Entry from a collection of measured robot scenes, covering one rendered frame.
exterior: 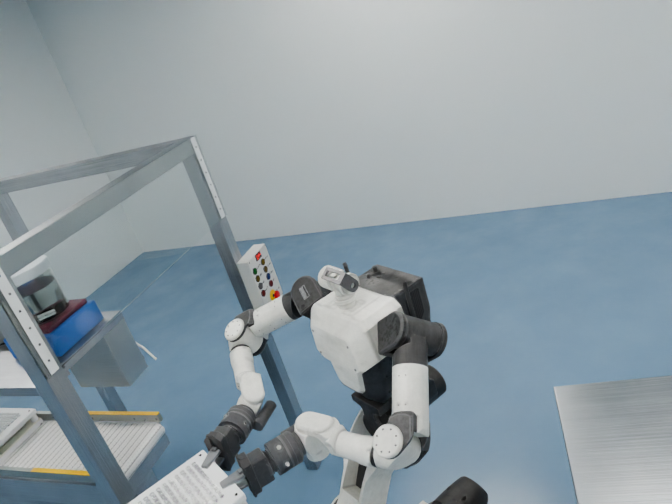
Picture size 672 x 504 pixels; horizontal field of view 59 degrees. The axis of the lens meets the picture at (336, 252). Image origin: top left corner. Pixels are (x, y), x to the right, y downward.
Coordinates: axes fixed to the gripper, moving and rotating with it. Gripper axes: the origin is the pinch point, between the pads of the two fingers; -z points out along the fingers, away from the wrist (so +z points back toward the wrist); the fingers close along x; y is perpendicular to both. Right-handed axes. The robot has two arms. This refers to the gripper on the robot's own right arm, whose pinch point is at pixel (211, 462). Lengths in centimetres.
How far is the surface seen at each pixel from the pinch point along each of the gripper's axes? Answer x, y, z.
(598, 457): 16, -94, 25
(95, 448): -3.8, 38.2, -1.6
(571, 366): 102, -79, 173
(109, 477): 6.8, 38.0, -2.3
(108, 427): 16, 68, 27
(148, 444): 17, 46, 21
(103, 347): -21, 47, 23
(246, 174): 34, 208, 382
